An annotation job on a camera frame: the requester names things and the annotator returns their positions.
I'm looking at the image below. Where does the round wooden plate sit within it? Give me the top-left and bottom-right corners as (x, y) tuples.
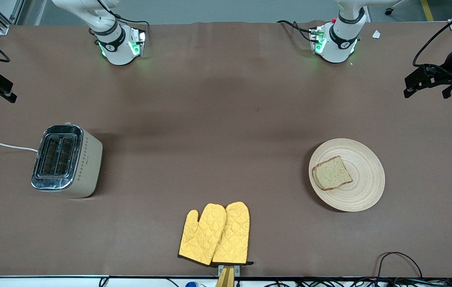
(308, 138), (386, 212)

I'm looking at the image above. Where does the brown bread slice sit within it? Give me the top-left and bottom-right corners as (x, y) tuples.
(312, 155), (354, 191)

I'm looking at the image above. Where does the beige chrome two-slot toaster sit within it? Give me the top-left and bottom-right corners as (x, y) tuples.
(31, 122), (103, 199)

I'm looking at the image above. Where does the black chair caster wheel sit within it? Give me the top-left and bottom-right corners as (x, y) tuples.
(384, 0), (407, 16)

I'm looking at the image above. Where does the brown table cover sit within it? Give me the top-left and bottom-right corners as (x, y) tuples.
(0, 20), (452, 279)

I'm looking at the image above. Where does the yellow quilted oven mitt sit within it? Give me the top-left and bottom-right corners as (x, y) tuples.
(212, 201), (254, 266)
(178, 203), (227, 267)

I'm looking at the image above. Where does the white toaster power cord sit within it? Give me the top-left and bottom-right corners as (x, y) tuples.
(0, 142), (39, 153)

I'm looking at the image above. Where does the black left arm base cable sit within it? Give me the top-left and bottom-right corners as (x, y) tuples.
(277, 20), (315, 43)

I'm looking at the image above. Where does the black arm base cable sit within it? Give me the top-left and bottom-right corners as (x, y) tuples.
(98, 0), (151, 32)
(277, 20), (315, 43)

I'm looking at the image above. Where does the black right arm base cable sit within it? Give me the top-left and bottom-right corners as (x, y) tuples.
(98, 0), (151, 32)

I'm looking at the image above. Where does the black looped cable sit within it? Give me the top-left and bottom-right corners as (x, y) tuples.
(376, 252), (423, 280)

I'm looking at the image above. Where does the wooden bar with metal bracket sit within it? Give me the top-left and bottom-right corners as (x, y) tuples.
(214, 264), (241, 287)

